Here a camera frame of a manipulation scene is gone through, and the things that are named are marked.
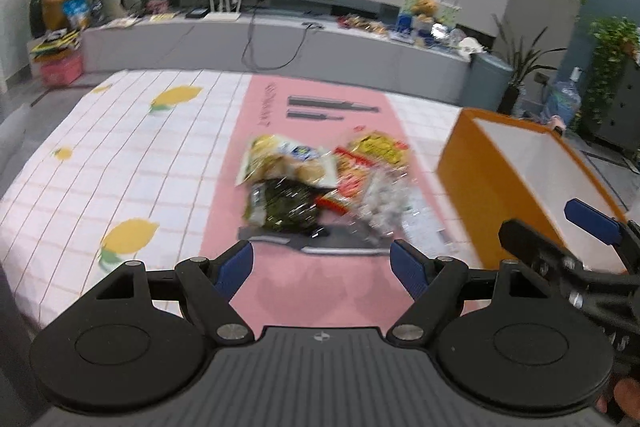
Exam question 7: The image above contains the pink storage box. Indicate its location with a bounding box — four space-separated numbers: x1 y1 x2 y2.
39 54 83 88

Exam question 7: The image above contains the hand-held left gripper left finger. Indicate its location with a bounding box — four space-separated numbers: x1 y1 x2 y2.
97 240 256 344

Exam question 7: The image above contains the blue snack bag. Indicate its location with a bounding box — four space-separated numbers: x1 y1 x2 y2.
61 0 91 30

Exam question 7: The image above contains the white checked lemon tablecloth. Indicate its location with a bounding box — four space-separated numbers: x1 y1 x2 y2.
0 69 481 333

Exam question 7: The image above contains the long-leaf potted plant dark pot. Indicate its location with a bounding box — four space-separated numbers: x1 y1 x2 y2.
492 14 568 115

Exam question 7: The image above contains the person's dark grey trouser leg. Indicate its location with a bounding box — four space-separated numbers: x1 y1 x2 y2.
0 257 36 408

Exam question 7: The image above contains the bushy green pothos plant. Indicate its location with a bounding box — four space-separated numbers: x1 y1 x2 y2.
575 17 640 132

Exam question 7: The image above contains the pile of wrapped sweets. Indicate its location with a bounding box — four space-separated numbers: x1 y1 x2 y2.
337 14 388 35

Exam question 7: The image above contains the white router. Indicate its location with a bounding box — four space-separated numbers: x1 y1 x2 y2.
206 0 244 24

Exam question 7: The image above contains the person's left foot grey sock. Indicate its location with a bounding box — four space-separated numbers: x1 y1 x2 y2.
0 104 28 168

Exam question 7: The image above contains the golden brown vase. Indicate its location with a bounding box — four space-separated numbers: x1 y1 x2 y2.
41 0 73 30

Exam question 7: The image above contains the long grey media console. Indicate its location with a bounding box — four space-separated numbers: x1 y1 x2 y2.
80 0 473 105

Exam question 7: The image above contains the white rounded object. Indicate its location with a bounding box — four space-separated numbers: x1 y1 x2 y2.
457 34 486 55

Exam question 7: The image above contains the dark seaweed packet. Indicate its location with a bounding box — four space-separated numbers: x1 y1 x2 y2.
242 178 321 233

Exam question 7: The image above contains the orange cardboard box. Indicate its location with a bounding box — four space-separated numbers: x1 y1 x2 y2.
436 107 628 275

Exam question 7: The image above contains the yellow chips bag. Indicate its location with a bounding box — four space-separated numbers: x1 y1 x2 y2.
236 134 337 188

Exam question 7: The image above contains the grey drawer cabinet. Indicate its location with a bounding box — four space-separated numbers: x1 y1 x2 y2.
590 54 640 152

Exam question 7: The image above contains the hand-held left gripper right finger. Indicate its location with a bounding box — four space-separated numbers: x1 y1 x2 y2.
390 240 548 344

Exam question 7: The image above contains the pink printed mat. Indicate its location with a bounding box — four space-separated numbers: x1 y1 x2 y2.
200 74 481 328

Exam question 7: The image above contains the printed green backdrop card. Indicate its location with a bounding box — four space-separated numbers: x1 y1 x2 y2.
402 0 461 30

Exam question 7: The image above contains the grey trash can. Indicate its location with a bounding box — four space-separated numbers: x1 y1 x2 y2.
467 52 515 112

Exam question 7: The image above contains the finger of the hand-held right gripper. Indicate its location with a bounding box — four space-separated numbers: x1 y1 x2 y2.
564 198 626 246
498 219 591 288

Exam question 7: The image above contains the black cable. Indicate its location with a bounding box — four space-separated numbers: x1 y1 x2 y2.
241 4 308 70

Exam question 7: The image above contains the yellow foil snack packet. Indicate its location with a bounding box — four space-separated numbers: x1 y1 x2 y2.
347 132 412 170

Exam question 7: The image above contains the blue water jug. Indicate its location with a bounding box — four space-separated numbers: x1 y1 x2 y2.
545 67 583 122

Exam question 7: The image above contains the clear bag of white balls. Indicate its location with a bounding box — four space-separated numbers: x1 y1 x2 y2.
357 169 416 233

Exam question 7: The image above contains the person's right hand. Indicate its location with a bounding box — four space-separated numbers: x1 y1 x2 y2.
600 379 640 425

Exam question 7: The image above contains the stack of yellow black packets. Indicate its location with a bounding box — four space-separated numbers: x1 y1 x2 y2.
30 29 81 60

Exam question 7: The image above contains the white wrapper packet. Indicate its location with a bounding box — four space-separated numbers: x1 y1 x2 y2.
400 199 448 253

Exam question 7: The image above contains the small red snack packet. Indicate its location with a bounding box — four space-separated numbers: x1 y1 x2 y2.
315 147 376 212

